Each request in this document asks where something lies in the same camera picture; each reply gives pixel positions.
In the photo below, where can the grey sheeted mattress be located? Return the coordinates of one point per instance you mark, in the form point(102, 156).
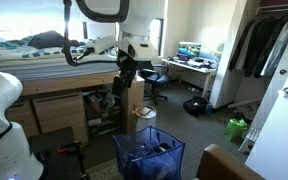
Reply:
point(50, 68)

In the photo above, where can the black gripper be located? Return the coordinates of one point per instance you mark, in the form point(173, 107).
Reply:
point(129, 70)

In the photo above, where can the black duffel bag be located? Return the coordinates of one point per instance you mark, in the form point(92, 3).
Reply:
point(196, 106)

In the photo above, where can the white hanging shirt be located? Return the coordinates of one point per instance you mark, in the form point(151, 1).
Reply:
point(277, 50)

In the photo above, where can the tan square board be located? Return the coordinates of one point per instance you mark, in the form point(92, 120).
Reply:
point(144, 111)

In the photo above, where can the blue black office chair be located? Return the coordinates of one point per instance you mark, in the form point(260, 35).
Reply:
point(155, 80)

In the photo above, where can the white closet door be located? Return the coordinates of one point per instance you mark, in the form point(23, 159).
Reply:
point(270, 100)

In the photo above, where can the black hanging coat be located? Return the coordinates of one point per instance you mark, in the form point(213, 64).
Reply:
point(262, 46)

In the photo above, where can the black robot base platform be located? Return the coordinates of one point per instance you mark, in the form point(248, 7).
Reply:
point(55, 156)

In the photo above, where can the computer monitor with landscape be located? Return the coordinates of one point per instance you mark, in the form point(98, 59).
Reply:
point(189, 49)

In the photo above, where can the dark hanging jacket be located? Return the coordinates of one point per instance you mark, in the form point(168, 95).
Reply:
point(242, 46)

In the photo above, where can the narrow bright window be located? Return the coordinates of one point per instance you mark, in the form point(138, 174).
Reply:
point(157, 33)

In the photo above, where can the blue white patterned blanket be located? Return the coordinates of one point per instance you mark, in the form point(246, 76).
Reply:
point(34, 50)

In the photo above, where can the wooden loft bed frame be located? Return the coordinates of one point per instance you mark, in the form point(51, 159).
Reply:
point(67, 81)

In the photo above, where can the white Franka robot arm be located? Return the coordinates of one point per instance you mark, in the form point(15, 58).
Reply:
point(4, 150)

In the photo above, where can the white room door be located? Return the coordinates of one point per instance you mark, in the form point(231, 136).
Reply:
point(280, 143)

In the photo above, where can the green shopping bag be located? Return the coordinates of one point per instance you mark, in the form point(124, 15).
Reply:
point(235, 129)

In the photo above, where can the red black clamp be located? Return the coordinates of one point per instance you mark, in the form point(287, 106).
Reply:
point(67, 148)

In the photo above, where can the light wooden dresser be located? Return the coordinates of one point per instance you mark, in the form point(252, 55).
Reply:
point(57, 113)

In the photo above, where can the brown couch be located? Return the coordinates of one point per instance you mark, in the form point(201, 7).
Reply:
point(224, 165)

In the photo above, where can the wide window with blind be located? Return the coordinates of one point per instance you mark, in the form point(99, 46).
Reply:
point(27, 28)

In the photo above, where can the white wooden desk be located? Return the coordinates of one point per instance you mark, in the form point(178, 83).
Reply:
point(192, 71)

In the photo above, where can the blue mesh laundry basket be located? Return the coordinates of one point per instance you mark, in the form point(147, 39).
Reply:
point(150, 165)

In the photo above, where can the black cluttered storage shelf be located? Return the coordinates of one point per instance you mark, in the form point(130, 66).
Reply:
point(100, 111)

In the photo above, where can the dark round door knob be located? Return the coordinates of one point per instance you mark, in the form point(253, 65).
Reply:
point(283, 72)

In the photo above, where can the dark garment on bed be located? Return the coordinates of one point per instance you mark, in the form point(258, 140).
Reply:
point(49, 39)

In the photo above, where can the blue clothes in basket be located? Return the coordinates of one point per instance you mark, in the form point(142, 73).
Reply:
point(150, 155)

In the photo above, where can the white cylindrical trash can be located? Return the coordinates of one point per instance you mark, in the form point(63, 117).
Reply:
point(145, 121)

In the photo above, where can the wide monitor with landscape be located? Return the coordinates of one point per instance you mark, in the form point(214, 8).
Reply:
point(212, 51)

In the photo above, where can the beige patterned rug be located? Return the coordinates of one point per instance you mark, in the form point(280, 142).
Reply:
point(104, 171)

